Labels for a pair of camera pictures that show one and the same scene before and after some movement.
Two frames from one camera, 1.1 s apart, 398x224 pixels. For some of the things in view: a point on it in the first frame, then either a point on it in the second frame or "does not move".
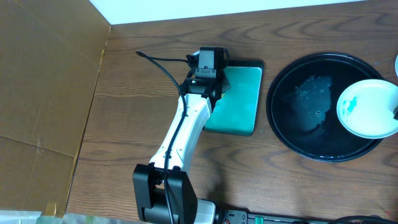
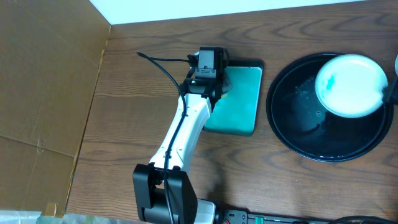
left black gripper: x=226 y=81 does not move
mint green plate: x=366 y=109 → x=351 y=85
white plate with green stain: x=396 y=65 does not move
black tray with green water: x=236 y=111 does not move
